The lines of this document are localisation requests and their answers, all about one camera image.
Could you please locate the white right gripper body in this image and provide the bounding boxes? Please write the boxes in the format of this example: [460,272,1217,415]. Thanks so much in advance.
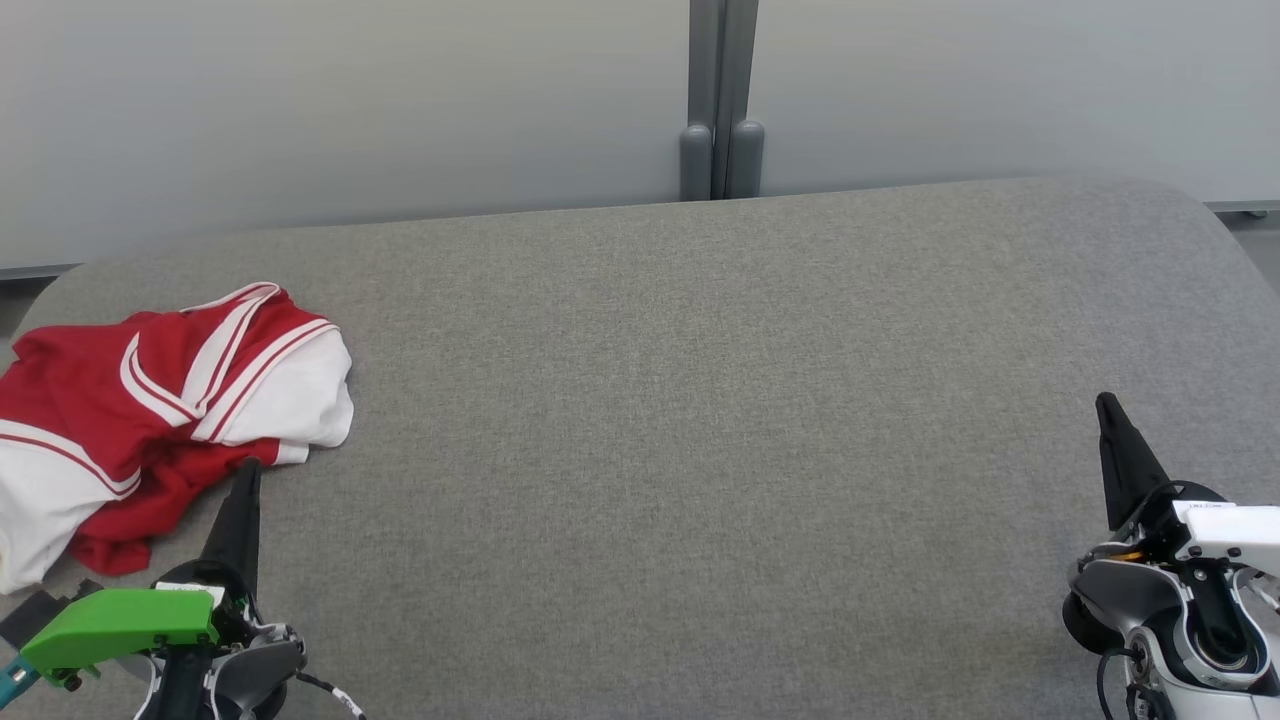
[1135,488,1280,576]

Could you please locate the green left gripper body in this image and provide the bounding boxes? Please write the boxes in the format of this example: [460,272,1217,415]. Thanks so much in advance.
[20,560,259,691]

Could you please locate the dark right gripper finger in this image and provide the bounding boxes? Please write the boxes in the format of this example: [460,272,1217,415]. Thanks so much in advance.
[1095,392,1171,532]

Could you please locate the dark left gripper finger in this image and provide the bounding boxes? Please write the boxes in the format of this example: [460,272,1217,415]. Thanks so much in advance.
[200,458,263,601]

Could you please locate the red shorts with white stripe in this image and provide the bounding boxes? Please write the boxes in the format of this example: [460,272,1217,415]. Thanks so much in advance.
[70,440,281,577]

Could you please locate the red Bulls 23 jersey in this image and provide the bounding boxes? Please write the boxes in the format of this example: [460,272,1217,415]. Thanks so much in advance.
[0,283,355,594]

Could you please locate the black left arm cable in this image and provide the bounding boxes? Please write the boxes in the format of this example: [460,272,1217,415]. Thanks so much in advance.
[295,672,367,720]

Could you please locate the grey partition post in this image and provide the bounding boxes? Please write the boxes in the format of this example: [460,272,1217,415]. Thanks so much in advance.
[680,0,766,202]

